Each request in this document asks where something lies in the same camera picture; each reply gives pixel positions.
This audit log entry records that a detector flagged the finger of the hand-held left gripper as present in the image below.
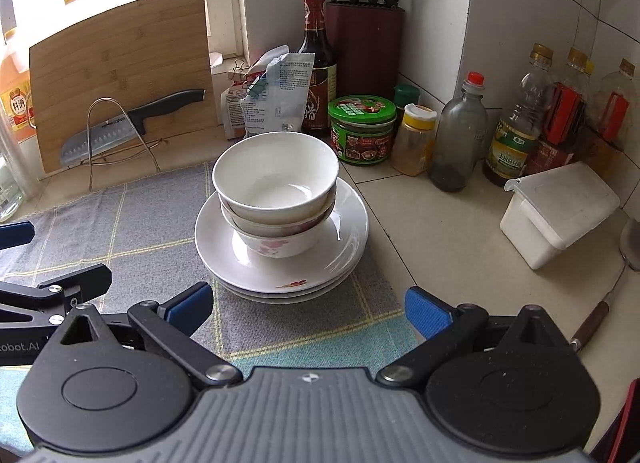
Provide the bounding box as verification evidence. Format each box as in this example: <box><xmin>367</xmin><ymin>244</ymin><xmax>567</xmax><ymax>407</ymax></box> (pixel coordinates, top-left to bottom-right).
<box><xmin>0</xmin><ymin>263</ymin><xmax>114</xmax><ymax>369</ymax></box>
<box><xmin>0</xmin><ymin>222</ymin><xmax>36</xmax><ymax>250</ymax></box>

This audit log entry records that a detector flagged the dark soy sauce bottle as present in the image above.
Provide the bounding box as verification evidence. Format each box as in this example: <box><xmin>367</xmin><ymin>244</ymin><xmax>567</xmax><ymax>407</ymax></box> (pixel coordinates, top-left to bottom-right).
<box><xmin>295</xmin><ymin>0</ymin><xmax>339</xmax><ymax>138</ymax></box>

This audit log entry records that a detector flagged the orange cooking wine bottle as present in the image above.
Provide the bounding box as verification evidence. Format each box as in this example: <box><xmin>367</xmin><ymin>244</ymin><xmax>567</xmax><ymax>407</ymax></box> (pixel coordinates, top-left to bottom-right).
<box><xmin>0</xmin><ymin>28</ymin><xmax>37</xmax><ymax>145</ymax></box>

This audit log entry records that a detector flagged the white plastic container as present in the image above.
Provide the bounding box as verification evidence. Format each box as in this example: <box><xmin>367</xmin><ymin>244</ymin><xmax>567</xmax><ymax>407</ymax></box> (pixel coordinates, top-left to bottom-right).
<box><xmin>500</xmin><ymin>160</ymin><xmax>621</xmax><ymax>271</ymax></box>

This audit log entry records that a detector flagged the oil bottle green yellow label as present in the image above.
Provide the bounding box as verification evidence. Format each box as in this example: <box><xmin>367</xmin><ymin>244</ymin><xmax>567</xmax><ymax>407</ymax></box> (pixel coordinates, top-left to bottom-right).
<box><xmin>482</xmin><ymin>43</ymin><xmax>557</xmax><ymax>188</ymax></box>

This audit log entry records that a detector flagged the white plate fruit print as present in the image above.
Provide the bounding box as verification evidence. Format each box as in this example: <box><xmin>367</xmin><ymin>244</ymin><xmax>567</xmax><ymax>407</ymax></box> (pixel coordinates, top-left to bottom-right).
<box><xmin>200</xmin><ymin>243</ymin><xmax>369</xmax><ymax>300</ymax></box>
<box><xmin>210</xmin><ymin>263</ymin><xmax>364</xmax><ymax>305</ymax></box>

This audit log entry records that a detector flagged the black binder clip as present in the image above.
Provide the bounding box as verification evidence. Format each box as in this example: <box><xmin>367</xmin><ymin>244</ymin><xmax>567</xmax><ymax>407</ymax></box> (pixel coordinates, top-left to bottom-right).
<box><xmin>227</xmin><ymin>59</ymin><xmax>251</xmax><ymax>89</ymax></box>

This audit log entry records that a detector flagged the green-lidded sauce jar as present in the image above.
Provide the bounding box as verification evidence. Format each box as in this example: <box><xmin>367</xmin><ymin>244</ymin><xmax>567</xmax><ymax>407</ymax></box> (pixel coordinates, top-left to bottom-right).
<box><xmin>327</xmin><ymin>96</ymin><xmax>398</xmax><ymax>167</ymax></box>

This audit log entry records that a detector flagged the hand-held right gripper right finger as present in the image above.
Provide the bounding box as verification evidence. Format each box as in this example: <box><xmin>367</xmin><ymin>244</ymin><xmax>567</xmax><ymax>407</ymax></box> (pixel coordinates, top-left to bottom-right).
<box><xmin>375</xmin><ymin>285</ymin><xmax>562</xmax><ymax>389</ymax></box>

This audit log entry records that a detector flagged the metal wire rack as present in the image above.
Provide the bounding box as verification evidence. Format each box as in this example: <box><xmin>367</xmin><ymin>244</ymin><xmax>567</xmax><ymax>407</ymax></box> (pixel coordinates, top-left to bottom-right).
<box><xmin>87</xmin><ymin>98</ymin><xmax>162</xmax><ymax>192</ymax></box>

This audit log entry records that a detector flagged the santoku knife black handle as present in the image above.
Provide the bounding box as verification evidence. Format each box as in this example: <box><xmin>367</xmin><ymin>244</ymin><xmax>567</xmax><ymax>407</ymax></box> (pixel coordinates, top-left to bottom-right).
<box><xmin>60</xmin><ymin>88</ymin><xmax>207</xmax><ymax>167</ymax></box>

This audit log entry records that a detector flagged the small green-capped jar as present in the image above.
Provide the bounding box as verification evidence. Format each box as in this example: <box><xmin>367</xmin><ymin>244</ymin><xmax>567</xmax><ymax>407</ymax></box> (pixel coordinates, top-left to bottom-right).
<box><xmin>394</xmin><ymin>84</ymin><xmax>419</xmax><ymax>110</ymax></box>

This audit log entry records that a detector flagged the yellow-lidded spice jar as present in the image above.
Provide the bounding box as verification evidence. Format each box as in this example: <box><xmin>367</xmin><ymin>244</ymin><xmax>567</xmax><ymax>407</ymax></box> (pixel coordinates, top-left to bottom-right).
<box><xmin>392</xmin><ymin>103</ymin><xmax>439</xmax><ymax>177</ymax></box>

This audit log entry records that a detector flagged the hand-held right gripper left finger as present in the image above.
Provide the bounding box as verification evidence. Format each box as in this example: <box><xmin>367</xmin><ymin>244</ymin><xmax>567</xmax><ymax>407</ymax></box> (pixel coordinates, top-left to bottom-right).
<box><xmin>51</xmin><ymin>280</ymin><xmax>244</xmax><ymax>389</ymax></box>

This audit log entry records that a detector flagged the blue white snack bag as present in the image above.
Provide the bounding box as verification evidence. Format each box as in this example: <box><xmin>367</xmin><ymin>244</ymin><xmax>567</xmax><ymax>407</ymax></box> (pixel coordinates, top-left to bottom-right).
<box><xmin>240</xmin><ymin>50</ymin><xmax>317</xmax><ymax>137</ymax></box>

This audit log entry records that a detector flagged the bamboo cutting board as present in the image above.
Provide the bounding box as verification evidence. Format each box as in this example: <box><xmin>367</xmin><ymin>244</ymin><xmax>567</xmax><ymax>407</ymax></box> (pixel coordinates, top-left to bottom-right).
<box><xmin>28</xmin><ymin>0</ymin><xmax>217</xmax><ymax>175</ymax></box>

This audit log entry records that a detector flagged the dark red-trimmed object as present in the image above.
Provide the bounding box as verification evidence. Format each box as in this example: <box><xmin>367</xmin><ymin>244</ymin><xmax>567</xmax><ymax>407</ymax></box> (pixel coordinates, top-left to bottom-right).
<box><xmin>617</xmin><ymin>383</ymin><xmax>640</xmax><ymax>463</ymax></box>

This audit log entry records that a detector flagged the dark red knife block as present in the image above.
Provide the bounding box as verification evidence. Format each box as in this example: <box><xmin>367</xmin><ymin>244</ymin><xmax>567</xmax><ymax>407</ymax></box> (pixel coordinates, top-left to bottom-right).
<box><xmin>325</xmin><ymin>0</ymin><xmax>406</xmax><ymax>100</ymax></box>

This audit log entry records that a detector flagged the wooden-handled metal ladle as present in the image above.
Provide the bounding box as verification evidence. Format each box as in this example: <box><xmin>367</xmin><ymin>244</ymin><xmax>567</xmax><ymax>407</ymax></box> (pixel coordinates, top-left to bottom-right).
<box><xmin>570</xmin><ymin>220</ymin><xmax>640</xmax><ymax>352</ymax></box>

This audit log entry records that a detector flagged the clear bottle red label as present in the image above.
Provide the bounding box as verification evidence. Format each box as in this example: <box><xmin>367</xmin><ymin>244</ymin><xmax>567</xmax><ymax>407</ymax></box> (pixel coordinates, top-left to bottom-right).
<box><xmin>525</xmin><ymin>47</ymin><xmax>598</xmax><ymax>176</ymax></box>

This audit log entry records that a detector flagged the grey bottle red cap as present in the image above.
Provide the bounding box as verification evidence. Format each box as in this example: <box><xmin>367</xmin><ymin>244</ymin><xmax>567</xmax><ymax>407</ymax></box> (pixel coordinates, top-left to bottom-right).
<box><xmin>430</xmin><ymin>72</ymin><xmax>489</xmax><ymax>193</ymax></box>

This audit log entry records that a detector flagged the grey teal checked table mat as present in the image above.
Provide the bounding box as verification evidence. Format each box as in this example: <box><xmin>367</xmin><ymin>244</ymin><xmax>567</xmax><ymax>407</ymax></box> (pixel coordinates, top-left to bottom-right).
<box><xmin>0</xmin><ymin>160</ymin><xmax>421</xmax><ymax>454</ymax></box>

